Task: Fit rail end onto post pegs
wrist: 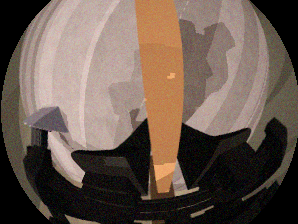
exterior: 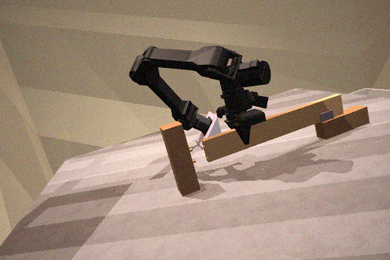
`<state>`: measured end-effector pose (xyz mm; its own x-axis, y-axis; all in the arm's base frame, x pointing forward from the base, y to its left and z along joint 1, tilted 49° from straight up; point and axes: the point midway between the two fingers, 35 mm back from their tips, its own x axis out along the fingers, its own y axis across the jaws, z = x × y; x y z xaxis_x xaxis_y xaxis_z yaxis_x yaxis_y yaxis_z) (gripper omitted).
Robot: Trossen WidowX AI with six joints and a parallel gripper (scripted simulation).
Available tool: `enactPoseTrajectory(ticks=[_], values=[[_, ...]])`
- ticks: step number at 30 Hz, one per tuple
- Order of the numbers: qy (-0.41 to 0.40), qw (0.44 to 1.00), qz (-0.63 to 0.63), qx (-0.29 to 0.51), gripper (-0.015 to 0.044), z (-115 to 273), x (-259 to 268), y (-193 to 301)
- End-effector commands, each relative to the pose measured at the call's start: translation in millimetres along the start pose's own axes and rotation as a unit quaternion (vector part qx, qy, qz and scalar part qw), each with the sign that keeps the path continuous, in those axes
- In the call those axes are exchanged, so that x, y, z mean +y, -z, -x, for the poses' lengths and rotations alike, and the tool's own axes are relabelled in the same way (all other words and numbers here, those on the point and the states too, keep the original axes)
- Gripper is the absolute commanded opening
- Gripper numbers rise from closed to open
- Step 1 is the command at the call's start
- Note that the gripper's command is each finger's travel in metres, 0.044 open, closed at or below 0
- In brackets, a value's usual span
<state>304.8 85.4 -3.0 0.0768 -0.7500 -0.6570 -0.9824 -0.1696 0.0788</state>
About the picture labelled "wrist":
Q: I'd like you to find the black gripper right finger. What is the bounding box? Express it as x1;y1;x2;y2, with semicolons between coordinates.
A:
177;121;251;190

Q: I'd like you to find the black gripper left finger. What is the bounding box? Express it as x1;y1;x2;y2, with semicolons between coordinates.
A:
71;119;150;197

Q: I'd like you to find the long wooden rail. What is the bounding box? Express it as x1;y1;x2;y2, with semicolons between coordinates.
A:
134;0;184;193

